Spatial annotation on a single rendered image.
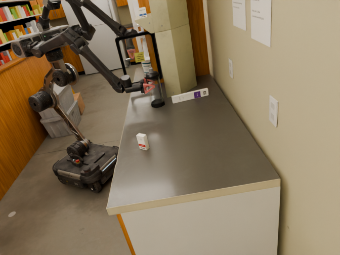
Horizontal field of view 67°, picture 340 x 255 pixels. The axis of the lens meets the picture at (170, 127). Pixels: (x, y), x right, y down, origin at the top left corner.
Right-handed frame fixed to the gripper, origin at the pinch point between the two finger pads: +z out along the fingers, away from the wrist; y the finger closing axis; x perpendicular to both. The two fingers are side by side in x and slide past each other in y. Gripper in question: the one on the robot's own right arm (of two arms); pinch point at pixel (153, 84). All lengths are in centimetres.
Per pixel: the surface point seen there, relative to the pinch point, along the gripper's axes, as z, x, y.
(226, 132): 36, 16, -53
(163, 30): 12.8, -32.0, 10.5
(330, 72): 50, -31, -110
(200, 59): 41, 2, 47
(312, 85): 50, -26, -103
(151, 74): -0.2, -8.1, -2.9
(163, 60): 9.6, -12.2, 10.5
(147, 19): 4.2, -39.7, 10.5
